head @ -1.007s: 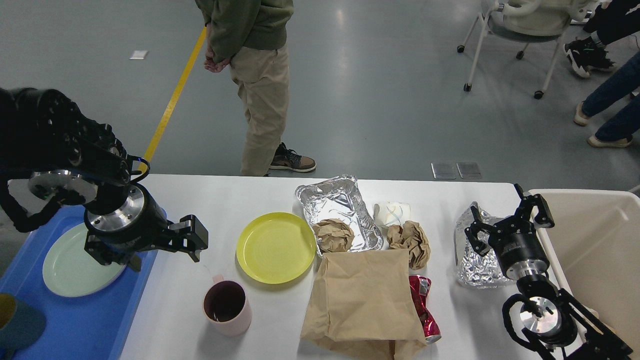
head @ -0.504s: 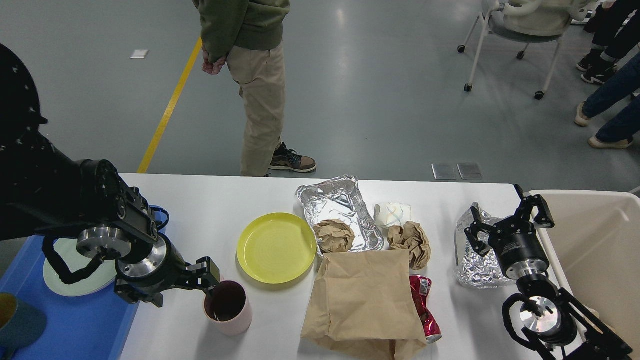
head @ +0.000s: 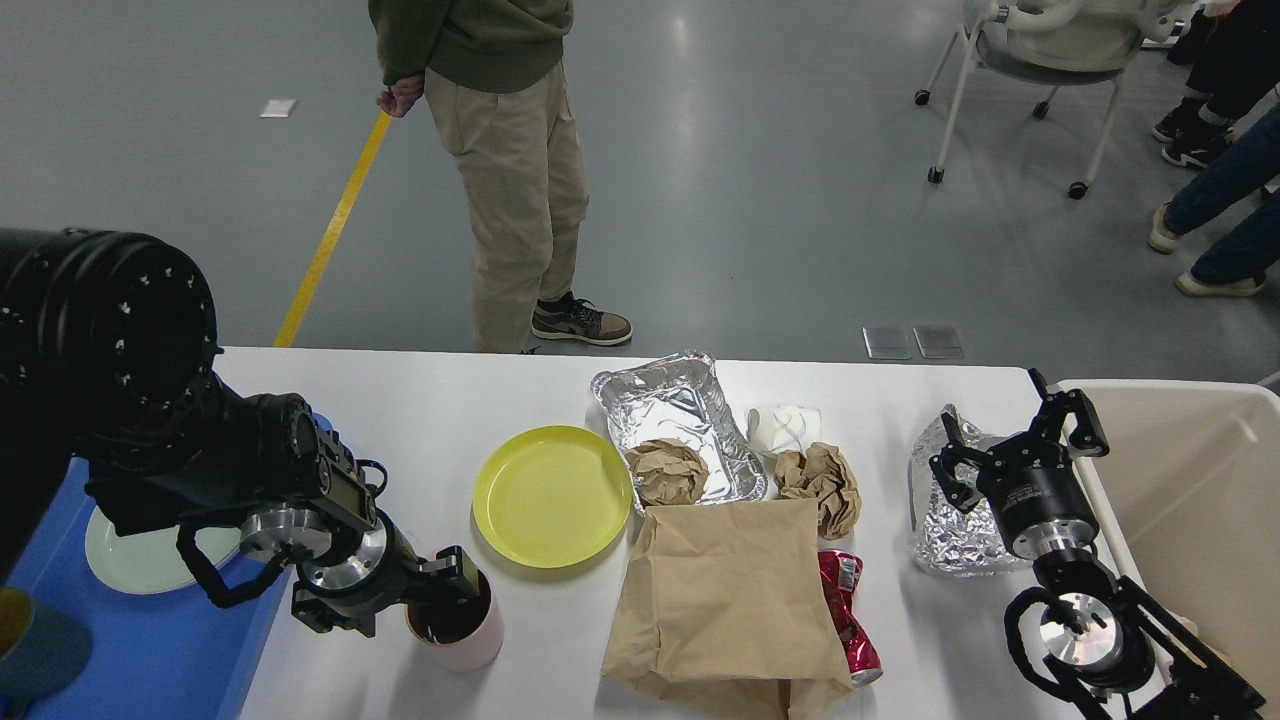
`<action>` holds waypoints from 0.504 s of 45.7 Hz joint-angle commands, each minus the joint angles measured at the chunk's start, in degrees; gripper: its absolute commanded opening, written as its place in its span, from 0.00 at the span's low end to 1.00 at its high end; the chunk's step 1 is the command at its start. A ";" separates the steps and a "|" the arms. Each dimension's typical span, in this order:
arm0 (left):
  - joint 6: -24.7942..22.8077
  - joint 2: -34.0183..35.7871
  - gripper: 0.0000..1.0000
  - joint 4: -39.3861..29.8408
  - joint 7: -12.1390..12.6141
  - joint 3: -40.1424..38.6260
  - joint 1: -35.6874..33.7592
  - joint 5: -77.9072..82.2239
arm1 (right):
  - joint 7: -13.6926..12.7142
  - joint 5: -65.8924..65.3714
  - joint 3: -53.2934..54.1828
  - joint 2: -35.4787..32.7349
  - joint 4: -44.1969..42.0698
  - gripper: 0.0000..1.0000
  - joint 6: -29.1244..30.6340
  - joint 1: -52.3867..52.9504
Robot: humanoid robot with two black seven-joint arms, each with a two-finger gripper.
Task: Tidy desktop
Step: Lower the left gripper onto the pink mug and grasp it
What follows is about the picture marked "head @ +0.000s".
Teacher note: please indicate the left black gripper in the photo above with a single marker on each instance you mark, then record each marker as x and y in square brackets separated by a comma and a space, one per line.
[379, 572]

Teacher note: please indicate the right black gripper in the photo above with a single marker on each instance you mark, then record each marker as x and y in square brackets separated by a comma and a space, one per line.
[1034, 495]

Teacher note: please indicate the pink mug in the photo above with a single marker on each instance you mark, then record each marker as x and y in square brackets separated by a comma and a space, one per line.
[462, 637]

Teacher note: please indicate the yellow plate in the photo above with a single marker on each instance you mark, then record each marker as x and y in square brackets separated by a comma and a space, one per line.
[552, 496]

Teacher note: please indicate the dark teal mug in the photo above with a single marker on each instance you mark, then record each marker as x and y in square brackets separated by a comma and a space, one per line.
[43, 649]

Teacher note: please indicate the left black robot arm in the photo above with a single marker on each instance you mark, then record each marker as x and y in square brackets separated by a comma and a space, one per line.
[108, 343]

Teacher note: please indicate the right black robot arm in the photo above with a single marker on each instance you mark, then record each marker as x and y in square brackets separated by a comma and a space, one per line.
[1081, 633]

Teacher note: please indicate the crumpled aluminium foil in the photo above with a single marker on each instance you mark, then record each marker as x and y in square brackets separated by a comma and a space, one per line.
[944, 541]

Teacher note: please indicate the metal floor plate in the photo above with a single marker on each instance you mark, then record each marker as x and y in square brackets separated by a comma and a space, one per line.
[938, 342]
[887, 342]

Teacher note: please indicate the beige plastic bin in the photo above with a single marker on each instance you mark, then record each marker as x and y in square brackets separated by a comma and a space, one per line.
[1192, 480]

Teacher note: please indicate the crumpled brown paper wad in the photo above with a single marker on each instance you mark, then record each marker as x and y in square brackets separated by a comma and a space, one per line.
[822, 473]

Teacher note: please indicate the crushed red can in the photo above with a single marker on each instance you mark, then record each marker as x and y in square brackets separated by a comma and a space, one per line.
[841, 573]

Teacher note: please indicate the blue plastic tray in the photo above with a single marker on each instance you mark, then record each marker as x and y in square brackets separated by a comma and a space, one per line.
[155, 656]

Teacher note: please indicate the light green plate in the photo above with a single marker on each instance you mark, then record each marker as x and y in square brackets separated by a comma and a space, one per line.
[145, 563]

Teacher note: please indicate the crumpled brown paper ball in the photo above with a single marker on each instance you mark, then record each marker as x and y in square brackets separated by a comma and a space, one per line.
[667, 472]

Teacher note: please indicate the brown paper bag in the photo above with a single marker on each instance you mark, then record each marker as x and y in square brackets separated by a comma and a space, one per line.
[722, 610]

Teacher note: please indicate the aluminium foil tray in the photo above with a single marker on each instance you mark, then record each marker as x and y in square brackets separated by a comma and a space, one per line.
[679, 397]

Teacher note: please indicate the white office chair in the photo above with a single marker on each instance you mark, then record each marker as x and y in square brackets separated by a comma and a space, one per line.
[1056, 44]

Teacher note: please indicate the person in black sneakers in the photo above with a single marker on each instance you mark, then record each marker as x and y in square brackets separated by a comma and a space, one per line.
[1238, 66]

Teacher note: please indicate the person in khaki trousers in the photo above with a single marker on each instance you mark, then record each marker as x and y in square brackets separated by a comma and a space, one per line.
[492, 74]

